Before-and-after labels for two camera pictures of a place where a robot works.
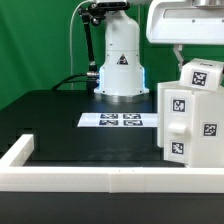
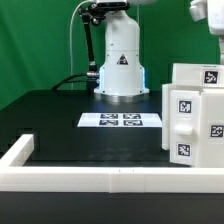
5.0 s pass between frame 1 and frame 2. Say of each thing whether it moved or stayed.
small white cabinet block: moved
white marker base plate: stayed
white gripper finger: moved
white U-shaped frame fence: stayed
